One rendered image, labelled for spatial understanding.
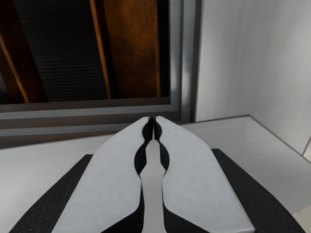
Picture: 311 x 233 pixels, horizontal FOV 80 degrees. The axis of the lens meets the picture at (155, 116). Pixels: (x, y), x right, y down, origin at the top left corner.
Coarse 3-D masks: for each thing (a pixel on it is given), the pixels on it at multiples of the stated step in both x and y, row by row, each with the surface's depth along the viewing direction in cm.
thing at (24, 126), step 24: (168, 0) 14; (192, 0) 11; (168, 24) 15; (192, 24) 12; (192, 48) 13; (192, 72) 13; (192, 96) 14; (0, 120) 17; (24, 120) 17; (48, 120) 17; (72, 120) 17; (96, 120) 16; (120, 120) 16; (192, 120) 14; (0, 144) 15; (24, 144) 15
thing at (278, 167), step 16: (256, 128) 14; (256, 144) 14; (272, 144) 14; (256, 160) 15; (272, 160) 15; (288, 160) 15; (304, 160) 15; (256, 176) 16; (272, 176) 16; (288, 176) 16; (304, 176) 16; (272, 192) 17; (288, 192) 17; (304, 192) 17; (288, 208) 18
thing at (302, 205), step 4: (308, 184) 17; (308, 188) 17; (308, 192) 17; (304, 196) 18; (308, 196) 18; (304, 200) 18; (308, 200) 18; (300, 204) 18; (304, 204) 18; (308, 204) 18; (300, 208) 18
